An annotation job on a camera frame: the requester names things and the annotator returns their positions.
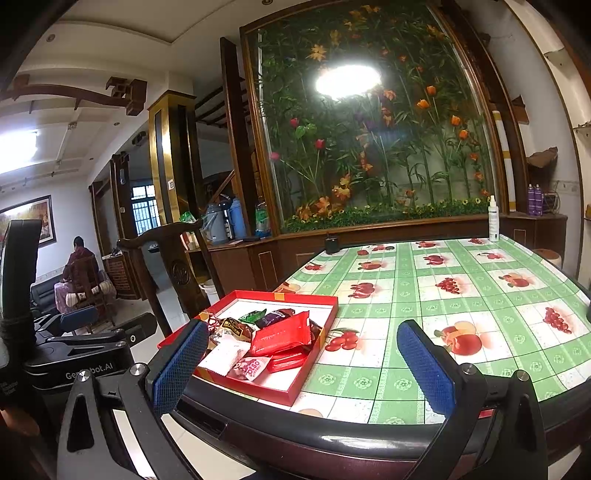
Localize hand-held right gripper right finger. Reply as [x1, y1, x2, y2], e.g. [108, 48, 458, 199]
[396, 319, 561, 480]

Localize grey thermos jug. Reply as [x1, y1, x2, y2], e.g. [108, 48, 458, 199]
[203, 204, 229, 244]

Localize red cardboard box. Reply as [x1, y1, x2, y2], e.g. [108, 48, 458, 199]
[158, 290, 339, 407]

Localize black sofa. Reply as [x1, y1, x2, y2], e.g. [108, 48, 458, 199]
[30, 279, 65, 319]

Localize brown gold snack packet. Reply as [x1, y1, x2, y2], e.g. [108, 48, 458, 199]
[217, 318, 254, 343]

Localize wooden sideboard cabinet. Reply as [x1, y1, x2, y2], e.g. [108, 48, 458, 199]
[185, 213, 568, 296]

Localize gold wooden pillar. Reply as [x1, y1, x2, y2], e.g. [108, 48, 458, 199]
[148, 90, 204, 227]

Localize bright red snack packet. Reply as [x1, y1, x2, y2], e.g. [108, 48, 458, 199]
[249, 311, 311, 357]

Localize brick pattern stand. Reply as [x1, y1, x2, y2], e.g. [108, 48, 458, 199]
[102, 249, 139, 301]

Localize green water bottle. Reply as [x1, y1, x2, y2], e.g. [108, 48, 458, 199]
[255, 196, 272, 238]

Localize black purple snack packet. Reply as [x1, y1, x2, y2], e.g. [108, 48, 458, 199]
[256, 308, 296, 329]

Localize white pink snack packet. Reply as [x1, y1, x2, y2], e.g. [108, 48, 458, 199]
[198, 339, 252, 376]

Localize blue thermos jug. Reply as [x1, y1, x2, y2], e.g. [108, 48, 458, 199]
[230, 198, 245, 240]

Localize white spray bottle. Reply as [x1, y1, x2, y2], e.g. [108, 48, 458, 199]
[487, 195, 501, 243]

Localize white yellow rolled paper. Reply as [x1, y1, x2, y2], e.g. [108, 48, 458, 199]
[492, 110, 517, 213]

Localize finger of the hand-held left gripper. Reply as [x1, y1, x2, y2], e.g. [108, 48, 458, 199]
[46, 313, 158, 349]
[34, 305, 100, 335]

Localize round wooden bin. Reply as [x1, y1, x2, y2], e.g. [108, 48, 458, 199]
[531, 248, 563, 268]

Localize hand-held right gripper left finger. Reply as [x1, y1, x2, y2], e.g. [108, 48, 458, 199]
[56, 319, 211, 480]

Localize dark round dining table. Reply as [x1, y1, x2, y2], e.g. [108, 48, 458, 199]
[171, 364, 591, 480]

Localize wooden armchair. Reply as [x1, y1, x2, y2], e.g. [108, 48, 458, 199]
[69, 256, 116, 328]

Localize carved wooden chair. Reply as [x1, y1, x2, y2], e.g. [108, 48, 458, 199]
[117, 219, 227, 337]

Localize framed wall painting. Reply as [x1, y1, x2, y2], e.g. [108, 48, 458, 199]
[0, 195, 55, 247]

